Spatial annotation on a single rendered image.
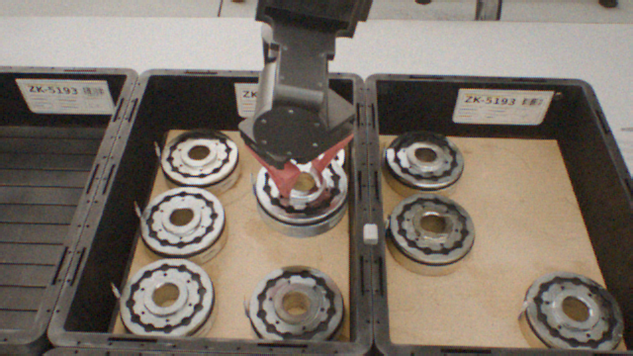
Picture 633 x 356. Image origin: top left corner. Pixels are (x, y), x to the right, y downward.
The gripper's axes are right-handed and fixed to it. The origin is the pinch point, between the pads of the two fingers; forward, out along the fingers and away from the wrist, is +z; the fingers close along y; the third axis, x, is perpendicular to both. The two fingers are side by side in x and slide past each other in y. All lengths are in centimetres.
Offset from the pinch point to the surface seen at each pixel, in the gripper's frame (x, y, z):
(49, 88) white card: 37.7, -13.1, 4.3
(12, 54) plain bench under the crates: 80, -9, 26
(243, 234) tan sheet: 4.8, -5.5, 11.2
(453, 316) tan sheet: -19.8, 5.1, 11.0
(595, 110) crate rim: -15.4, 35.9, 2.1
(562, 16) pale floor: 56, 197, 102
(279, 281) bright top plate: -4.8, -7.5, 7.7
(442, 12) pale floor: 92, 159, 101
